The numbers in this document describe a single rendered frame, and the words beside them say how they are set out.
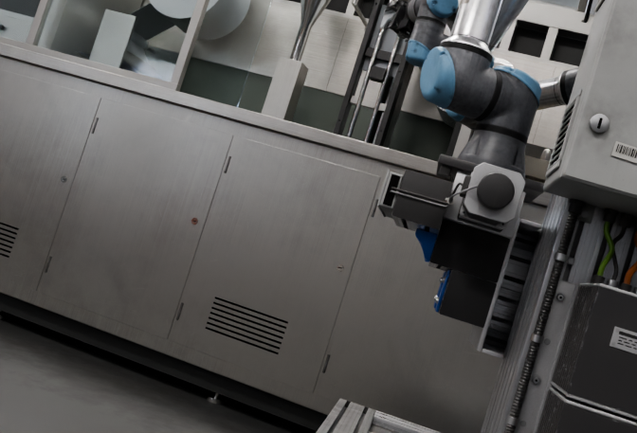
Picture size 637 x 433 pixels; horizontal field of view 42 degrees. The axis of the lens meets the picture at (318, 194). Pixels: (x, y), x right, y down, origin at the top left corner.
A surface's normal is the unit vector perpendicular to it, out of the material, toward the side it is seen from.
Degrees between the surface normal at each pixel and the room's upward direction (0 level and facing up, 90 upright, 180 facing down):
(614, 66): 90
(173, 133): 90
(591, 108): 90
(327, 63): 90
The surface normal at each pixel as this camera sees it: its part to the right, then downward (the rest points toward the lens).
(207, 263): -0.25, -0.14
